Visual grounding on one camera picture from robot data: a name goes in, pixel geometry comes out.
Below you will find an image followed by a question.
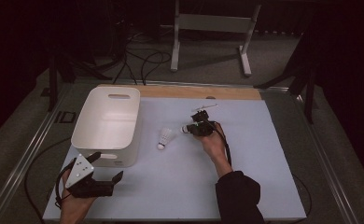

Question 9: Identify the left hand-held gripper cable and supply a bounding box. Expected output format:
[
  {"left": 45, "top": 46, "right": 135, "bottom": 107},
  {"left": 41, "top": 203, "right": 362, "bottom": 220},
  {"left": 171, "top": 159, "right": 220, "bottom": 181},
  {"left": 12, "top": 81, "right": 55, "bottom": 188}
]
[{"left": 54, "top": 160, "right": 77, "bottom": 208}]

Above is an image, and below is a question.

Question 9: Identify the hand-held gripper cable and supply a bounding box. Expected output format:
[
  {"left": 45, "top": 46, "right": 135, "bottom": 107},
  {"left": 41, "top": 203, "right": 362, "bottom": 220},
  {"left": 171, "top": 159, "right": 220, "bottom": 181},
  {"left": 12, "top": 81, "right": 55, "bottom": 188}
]
[
  {"left": 54, "top": 160, "right": 77, "bottom": 208},
  {"left": 207, "top": 120, "right": 233, "bottom": 167}
]

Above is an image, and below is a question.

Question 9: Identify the looped black floor cable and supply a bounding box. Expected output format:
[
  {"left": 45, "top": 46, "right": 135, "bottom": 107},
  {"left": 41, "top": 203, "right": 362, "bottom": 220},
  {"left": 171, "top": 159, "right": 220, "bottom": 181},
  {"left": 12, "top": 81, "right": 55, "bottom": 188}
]
[{"left": 113, "top": 31, "right": 173, "bottom": 86}]

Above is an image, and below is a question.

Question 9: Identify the light blue table mat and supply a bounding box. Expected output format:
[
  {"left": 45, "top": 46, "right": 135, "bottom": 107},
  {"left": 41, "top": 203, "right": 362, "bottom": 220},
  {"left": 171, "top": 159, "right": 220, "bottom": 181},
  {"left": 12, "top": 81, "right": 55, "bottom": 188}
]
[{"left": 42, "top": 96, "right": 307, "bottom": 222}]

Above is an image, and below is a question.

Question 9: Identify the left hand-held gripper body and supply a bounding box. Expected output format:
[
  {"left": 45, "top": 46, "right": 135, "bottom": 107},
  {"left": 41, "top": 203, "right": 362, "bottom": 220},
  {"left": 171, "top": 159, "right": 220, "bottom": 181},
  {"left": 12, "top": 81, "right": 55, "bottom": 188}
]
[{"left": 64, "top": 153, "right": 115, "bottom": 199}]

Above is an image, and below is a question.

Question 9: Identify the white metal stand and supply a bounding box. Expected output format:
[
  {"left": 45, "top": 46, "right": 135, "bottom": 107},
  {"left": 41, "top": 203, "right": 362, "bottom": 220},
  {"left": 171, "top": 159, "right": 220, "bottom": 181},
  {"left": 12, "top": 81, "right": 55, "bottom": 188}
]
[{"left": 170, "top": 0, "right": 262, "bottom": 77}]

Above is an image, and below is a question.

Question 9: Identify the black stand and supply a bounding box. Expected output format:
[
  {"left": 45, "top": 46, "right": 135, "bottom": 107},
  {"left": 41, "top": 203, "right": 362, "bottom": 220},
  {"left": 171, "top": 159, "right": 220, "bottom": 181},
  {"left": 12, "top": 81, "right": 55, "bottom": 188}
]
[
  {"left": 48, "top": 46, "right": 113, "bottom": 112},
  {"left": 254, "top": 18, "right": 320, "bottom": 125}
]

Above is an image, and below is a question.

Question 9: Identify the person's right hand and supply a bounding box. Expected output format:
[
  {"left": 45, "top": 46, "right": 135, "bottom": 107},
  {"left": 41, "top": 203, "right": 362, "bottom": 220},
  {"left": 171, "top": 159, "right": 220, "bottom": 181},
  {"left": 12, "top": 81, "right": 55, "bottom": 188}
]
[{"left": 194, "top": 122, "right": 229, "bottom": 161}]

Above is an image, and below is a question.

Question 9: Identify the white plastic bin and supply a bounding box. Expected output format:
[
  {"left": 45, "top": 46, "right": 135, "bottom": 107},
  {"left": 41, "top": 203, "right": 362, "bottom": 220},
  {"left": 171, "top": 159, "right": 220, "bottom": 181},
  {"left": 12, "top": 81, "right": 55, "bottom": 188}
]
[{"left": 70, "top": 86, "right": 142, "bottom": 168}]

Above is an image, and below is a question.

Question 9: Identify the metal floor rail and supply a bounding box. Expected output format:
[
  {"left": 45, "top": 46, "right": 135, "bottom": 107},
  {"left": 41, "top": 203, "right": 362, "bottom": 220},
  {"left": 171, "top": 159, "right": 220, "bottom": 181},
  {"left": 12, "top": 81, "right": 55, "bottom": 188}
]
[
  {"left": 74, "top": 77, "right": 291, "bottom": 93},
  {"left": 290, "top": 90, "right": 360, "bottom": 224},
  {"left": 0, "top": 82, "right": 76, "bottom": 224}
]

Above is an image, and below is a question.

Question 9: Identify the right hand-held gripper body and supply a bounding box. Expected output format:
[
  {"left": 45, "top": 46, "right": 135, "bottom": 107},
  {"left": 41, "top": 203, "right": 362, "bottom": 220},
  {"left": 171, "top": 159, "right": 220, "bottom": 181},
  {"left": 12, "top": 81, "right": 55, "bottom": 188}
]
[{"left": 190, "top": 104, "right": 219, "bottom": 137}]

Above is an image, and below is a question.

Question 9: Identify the thin black floor cable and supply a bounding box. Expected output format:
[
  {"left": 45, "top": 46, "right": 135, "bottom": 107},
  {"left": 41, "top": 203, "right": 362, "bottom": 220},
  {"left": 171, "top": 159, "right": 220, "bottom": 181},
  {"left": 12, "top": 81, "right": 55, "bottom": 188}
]
[
  {"left": 291, "top": 174, "right": 313, "bottom": 218},
  {"left": 23, "top": 136, "right": 73, "bottom": 224}
]

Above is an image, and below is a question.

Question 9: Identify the person's left hand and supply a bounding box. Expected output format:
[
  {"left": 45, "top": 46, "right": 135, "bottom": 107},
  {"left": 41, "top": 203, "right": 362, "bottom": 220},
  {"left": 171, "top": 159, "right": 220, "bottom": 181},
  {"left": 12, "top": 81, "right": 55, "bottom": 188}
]
[{"left": 60, "top": 169, "right": 97, "bottom": 218}]

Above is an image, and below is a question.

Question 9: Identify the right hand-held gripper cable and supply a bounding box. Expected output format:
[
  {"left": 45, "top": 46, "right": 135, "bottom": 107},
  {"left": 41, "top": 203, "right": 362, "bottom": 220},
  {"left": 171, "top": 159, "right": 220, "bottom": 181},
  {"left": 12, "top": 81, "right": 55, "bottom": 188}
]
[{"left": 207, "top": 120, "right": 233, "bottom": 167}]

